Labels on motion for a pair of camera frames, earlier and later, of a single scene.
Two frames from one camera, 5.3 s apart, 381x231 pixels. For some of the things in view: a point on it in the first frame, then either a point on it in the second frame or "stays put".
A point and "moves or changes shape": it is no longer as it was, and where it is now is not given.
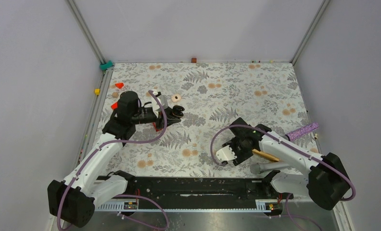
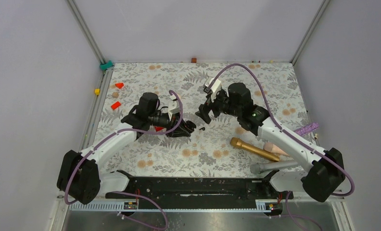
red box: [156, 130] stays put
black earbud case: [177, 110] moves or changes shape
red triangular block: [119, 85] stays put
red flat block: [114, 106] stays put
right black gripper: [241, 158] -> [204, 109]
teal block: [104, 66] stays put
